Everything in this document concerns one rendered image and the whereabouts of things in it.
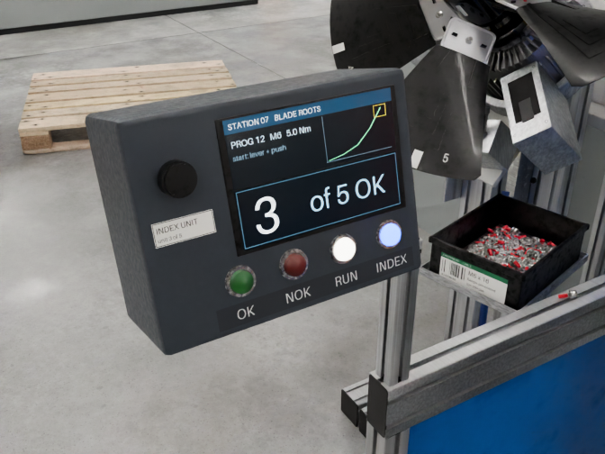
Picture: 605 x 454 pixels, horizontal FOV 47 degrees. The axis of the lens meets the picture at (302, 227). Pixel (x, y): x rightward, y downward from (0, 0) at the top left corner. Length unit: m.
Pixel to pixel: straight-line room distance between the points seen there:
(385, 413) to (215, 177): 0.43
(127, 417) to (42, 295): 0.74
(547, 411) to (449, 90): 0.56
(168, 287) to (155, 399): 1.60
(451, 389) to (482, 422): 0.15
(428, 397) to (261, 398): 1.23
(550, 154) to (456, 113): 0.18
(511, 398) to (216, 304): 0.62
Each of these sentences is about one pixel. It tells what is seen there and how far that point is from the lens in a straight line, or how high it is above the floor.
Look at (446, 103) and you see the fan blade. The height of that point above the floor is 1.02.
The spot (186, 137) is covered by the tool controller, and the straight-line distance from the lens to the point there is 0.53.
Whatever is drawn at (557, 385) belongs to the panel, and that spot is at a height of 0.70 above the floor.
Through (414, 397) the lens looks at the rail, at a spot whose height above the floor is 0.83.
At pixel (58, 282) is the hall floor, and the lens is 2.73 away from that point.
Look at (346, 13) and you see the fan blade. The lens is 1.52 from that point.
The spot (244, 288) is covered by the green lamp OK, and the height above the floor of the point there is 1.11.
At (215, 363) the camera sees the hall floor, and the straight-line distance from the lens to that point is 2.23.
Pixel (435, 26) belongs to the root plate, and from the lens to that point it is 1.42.
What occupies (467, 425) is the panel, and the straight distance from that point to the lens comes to 1.05.
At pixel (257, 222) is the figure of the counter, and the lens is 0.56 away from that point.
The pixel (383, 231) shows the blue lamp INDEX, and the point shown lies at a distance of 0.63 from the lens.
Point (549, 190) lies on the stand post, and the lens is 1.76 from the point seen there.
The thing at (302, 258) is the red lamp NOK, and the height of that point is 1.12.
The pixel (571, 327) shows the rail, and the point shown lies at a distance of 1.06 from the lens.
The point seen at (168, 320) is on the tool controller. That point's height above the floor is 1.10.
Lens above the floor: 1.43
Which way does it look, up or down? 29 degrees down
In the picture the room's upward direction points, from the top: straight up
